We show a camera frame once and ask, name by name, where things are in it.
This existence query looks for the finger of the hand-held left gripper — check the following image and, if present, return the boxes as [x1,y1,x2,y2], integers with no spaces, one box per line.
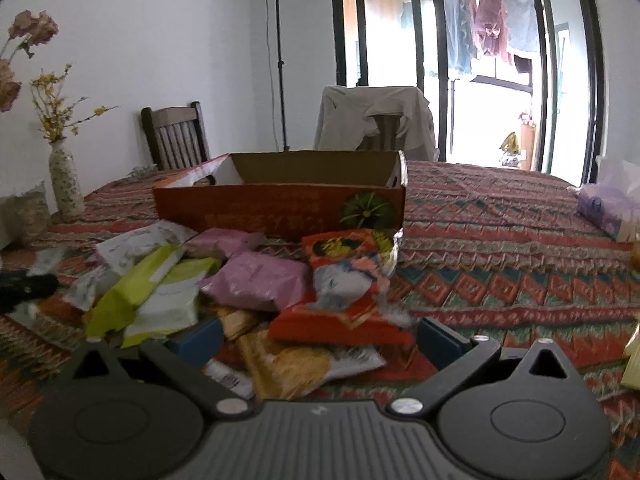
[0,271,58,313]

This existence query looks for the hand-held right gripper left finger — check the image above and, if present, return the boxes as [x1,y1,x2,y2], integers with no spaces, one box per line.
[60,316,257,420]

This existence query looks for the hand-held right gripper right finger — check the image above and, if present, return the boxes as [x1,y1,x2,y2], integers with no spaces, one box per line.
[389,317,583,417]

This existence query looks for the small white snack packet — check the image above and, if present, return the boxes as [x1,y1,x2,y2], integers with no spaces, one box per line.
[27,247,66,276]

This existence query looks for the small beige snack packet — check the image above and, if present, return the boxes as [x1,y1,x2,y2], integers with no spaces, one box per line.
[215,305,261,341]

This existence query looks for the white barcode snack packet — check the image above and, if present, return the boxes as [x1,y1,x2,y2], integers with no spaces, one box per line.
[202,360,256,401]

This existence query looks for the green white snack bar packet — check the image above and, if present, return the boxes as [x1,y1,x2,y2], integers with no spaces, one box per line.
[120,280,202,350]
[82,244,223,341]

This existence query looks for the silver white snack packet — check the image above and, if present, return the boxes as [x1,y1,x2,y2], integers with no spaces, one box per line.
[62,265,121,311]

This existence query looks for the large pink snack packet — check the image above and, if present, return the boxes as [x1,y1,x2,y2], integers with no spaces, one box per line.
[197,251,312,313]

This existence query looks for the yellow beige snack packet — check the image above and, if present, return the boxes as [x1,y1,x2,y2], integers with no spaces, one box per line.
[235,332,386,401]

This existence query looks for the small pink snack packet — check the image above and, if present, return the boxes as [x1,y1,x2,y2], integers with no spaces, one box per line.
[185,227,266,261]

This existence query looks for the red snack packet gold line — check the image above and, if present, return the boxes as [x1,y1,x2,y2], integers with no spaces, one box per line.
[267,304,416,347]

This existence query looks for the orange snack packet picture print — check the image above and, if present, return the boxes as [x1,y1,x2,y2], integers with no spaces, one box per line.
[301,229,401,311]

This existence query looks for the orange cardboard box pumpkin print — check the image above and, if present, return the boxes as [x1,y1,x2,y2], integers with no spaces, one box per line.
[151,149,408,241]

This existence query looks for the glass jar with grains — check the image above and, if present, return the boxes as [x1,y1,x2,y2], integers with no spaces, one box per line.
[0,182,51,251]

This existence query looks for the white floral vase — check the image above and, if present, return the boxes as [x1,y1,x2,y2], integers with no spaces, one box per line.
[48,139,86,221]

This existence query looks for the yellow flower branches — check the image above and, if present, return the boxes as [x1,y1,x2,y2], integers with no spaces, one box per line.
[30,63,121,143]

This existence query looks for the pale yellow paper packet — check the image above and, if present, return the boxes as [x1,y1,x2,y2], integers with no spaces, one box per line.
[620,320,640,391]

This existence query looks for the yellow balcony object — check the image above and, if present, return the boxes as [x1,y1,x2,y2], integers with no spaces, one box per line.
[500,131,521,167]

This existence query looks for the purple tissue pack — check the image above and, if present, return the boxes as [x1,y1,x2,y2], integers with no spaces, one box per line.
[575,155,640,241]

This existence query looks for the wooden chair under cloth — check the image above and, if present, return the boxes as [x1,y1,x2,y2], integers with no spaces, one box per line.
[360,114,408,152]

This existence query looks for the orange balcony cylinder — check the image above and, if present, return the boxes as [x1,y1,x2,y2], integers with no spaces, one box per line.
[520,114,537,170]

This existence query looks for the dark wooden slatted chair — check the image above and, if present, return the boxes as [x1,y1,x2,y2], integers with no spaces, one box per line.
[141,101,211,172]

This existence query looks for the beige cloth over chair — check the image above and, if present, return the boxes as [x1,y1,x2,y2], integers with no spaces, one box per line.
[313,85,437,162]

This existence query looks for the pink artificial flowers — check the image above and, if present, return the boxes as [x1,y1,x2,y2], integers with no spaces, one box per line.
[0,9,60,113]

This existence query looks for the blue hanging garment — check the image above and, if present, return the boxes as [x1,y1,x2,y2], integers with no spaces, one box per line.
[440,0,478,78]

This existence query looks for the grey blue hanging shirt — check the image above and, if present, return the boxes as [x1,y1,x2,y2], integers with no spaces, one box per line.
[500,0,541,56]

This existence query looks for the maroon hanging shirt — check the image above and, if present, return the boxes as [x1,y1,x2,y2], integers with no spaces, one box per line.
[472,0,511,58]

